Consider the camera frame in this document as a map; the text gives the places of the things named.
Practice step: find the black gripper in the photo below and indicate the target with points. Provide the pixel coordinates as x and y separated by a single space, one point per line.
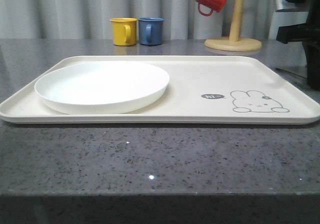
308 33

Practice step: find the white round plate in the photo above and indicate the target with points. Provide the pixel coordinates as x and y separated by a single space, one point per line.
102 87

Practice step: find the steel fork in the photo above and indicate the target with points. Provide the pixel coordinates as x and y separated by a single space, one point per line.
300 72

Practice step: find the wooden mug tree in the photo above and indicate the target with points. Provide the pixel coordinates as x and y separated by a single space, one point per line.
234 42

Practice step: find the blue mug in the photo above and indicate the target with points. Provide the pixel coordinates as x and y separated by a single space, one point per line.
150 31

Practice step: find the yellow mug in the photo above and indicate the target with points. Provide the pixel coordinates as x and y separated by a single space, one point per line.
124 30

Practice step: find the cream rabbit tray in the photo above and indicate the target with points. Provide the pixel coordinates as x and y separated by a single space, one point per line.
201 89

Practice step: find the grey curtain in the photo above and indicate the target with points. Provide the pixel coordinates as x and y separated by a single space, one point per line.
90 19

